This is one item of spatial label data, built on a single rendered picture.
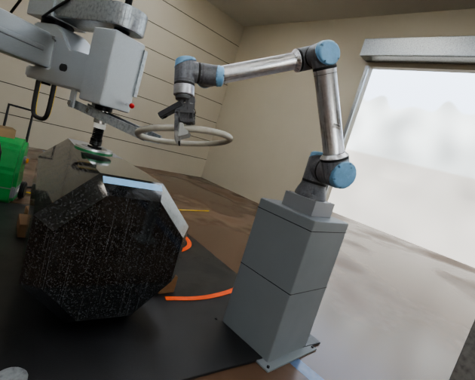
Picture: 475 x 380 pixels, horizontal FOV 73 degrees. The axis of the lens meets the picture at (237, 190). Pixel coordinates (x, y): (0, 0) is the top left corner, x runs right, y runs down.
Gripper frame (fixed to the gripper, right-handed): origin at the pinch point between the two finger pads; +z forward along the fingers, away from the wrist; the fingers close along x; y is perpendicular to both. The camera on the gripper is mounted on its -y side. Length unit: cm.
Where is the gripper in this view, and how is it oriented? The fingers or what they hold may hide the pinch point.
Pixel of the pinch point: (176, 142)
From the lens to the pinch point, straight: 145.7
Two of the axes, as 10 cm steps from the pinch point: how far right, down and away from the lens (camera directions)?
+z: -0.4, 10.0, -0.1
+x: -0.1, 0.1, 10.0
